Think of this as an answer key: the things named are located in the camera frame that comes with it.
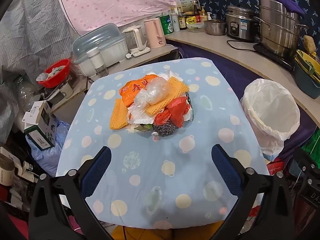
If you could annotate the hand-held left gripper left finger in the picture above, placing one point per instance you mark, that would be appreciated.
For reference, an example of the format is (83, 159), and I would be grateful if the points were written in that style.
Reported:
(97, 170)

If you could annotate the red plastic basin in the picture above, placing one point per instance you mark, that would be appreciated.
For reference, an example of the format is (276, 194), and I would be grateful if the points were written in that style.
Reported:
(60, 76)

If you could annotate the white paper towel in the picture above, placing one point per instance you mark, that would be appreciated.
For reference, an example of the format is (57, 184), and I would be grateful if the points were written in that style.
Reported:
(138, 116)

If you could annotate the steel wool scrubber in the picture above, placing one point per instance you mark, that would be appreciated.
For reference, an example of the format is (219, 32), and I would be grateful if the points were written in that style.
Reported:
(163, 128)

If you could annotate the soy sauce bottle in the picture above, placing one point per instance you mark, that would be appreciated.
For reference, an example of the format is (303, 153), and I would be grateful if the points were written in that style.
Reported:
(182, 22)

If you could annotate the large steel steamer pot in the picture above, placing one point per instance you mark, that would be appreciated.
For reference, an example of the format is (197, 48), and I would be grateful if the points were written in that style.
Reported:
(277, 30)

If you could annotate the pink electric kettle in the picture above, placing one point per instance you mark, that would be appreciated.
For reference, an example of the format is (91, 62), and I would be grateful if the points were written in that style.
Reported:
(152, 32)

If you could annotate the grey patterned curtain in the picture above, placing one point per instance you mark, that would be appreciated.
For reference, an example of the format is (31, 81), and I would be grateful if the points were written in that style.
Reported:
(30, 30)

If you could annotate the white cylinder jar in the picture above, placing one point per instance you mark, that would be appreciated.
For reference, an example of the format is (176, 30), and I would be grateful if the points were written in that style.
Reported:
(96, 60)

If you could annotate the clear plastic bottle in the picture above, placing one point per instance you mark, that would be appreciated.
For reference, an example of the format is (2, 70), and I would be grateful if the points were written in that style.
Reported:
(25, 92)

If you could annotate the green plastic bag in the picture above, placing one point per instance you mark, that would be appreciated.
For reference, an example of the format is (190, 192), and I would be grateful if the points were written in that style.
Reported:
(313, 145)

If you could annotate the blue spotted tablecloth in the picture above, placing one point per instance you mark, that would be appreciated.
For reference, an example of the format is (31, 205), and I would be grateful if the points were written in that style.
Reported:
(150, 180)

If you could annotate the blue plastic basin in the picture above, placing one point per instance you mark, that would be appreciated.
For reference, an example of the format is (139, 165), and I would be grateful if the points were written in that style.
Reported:
(305, 85)

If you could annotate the small steel pot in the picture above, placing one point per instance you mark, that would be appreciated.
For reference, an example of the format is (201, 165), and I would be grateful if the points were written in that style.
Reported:
(215, 27)

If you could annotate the orange snack bag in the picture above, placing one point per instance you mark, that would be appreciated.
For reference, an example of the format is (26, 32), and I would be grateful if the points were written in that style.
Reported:
(130, 92)

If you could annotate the glass electric kettle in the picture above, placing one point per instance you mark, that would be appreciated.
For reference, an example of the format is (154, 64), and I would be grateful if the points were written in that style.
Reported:
(136, 38)

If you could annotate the white dish rack with lid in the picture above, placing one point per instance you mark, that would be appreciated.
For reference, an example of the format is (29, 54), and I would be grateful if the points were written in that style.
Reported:
(105, 47)

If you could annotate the green dishcloth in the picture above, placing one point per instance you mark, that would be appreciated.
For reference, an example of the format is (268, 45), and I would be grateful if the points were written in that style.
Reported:
(310, 68)

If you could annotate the purple cloth on steamer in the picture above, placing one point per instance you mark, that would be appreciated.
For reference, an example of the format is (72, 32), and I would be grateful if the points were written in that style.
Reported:
(287, 3)

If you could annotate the white thermos bottle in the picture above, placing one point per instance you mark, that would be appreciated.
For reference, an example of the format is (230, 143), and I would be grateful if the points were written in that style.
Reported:
(175, 22)

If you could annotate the red shopping bag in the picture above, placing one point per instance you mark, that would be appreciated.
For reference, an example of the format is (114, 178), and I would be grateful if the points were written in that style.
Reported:
(275, 167)

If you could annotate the brown loofah sponge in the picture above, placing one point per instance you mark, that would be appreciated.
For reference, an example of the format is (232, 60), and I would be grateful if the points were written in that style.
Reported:
(310, 43)

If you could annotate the green tin can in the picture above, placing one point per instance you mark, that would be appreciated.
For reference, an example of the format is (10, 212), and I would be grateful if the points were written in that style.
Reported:
(167, 25)

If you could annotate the white cardboard packet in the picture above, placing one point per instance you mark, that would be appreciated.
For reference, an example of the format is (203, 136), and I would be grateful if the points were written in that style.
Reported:
(183, 5)

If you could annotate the yellow oil bottle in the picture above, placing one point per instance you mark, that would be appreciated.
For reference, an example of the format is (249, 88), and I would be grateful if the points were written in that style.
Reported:
(204, 16)

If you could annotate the yellow drain basket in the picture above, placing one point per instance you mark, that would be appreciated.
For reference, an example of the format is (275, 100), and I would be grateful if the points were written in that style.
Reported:
(303, 55)
(301, 63)

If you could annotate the beige wooden counter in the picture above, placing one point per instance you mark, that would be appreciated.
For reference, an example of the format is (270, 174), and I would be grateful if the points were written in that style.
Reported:
(225, 47)

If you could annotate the red plastic bag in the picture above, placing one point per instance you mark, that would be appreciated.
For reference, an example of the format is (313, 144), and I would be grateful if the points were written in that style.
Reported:
(177, 110)

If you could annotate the bin with white liner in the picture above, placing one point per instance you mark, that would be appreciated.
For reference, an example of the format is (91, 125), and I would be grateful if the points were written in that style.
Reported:
(275, 110)

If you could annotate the dark sauce bottle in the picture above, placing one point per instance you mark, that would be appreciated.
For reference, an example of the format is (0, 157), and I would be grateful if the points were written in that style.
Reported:
(196, 11)

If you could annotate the black induction cooker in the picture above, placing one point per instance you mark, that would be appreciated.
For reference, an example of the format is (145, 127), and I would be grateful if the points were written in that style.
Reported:
(270, 52)

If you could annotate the clear food container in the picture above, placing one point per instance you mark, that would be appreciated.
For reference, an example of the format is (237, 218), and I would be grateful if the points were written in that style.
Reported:
(196, 27)

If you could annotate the clear plastic bag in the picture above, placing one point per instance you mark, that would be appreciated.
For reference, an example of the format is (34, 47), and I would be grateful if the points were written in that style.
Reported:
(155, 90)

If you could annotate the white small pot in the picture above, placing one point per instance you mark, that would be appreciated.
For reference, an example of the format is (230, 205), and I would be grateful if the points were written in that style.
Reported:
(62, 92)

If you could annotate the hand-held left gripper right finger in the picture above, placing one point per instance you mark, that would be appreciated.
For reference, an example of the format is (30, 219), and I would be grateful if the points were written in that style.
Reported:
(225, 170)

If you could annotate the steel rice cooker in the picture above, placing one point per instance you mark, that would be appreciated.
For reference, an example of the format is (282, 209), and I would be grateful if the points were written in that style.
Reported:
(240, 27)

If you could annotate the green carton box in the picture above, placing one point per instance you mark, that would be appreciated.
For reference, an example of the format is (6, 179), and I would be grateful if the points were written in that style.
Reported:
(143, 129)

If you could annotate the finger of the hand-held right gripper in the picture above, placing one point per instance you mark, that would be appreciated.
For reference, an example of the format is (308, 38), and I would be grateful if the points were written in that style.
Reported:
(301, 157)

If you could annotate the yellow waffle cloth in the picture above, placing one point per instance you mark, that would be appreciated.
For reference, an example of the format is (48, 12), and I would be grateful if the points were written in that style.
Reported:
(118, 120)
(160, 106)

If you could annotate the white plastic appliance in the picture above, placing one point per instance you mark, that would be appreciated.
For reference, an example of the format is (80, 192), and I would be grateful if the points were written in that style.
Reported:
(12, 165)

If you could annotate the purple counter skirt cloth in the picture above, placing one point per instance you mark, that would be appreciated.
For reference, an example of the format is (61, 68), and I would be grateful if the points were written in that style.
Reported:
(225, 70)

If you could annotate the white green cardboard box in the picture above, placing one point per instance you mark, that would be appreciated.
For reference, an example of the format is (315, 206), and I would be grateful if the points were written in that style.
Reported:
(47, 130)

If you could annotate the pink dotted sheet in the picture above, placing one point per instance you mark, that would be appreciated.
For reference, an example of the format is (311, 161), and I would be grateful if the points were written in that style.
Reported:
(112, 0)

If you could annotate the blue plastic bag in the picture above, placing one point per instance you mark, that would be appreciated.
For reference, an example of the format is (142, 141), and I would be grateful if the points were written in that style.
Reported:
(47, 157)

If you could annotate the white power plug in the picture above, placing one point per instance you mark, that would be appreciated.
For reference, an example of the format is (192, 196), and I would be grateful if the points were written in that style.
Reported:
(128, 56)

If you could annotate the white tissue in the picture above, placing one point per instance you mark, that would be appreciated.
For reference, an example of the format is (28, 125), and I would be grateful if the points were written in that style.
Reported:
(166, 75)

